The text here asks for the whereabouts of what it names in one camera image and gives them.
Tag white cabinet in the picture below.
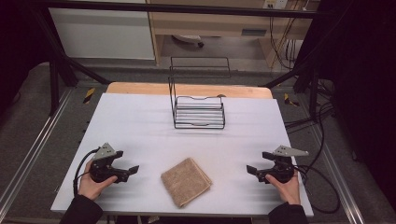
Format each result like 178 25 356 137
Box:
48 7 156 61

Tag office chair wheel base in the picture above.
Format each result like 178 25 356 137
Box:
171 34 205 49

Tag light wooden desk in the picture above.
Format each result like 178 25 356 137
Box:
146 0 321 68

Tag white table cover sheet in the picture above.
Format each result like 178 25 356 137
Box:
49 92 315 218

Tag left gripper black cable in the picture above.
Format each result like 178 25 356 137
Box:
72 147 101 197

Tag black wire rack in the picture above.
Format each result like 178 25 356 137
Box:
168 56 233 131

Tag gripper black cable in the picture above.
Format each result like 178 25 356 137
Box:
293 163 341 215
72 147 101 197

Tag person's left hand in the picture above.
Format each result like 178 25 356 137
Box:
77 160 119 202

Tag hanging cables bundle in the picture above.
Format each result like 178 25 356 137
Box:
268 15 301 71

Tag person's right hand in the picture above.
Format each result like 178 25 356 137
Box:
264 169 302 206

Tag aluminium floor rail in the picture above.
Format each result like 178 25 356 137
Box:
310 124 366 224
0 89 75 204

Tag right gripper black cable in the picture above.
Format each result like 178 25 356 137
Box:
293 163 341 215

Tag black metal frame stand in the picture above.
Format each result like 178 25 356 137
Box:
29 0 335 117

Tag folded brown towel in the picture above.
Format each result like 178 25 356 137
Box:
160 157 213 209

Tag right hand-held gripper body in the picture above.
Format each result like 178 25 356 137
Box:
256 145 310 185

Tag yellow black striped tape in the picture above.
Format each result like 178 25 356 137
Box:
82 87 96 105
283 92 300 107

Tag white wall power outlet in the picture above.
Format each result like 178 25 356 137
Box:
262 0 290 10

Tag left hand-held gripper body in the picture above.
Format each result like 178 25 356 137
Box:
89 142 130 184

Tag black floor cables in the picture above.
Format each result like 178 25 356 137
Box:
284 78 335 171

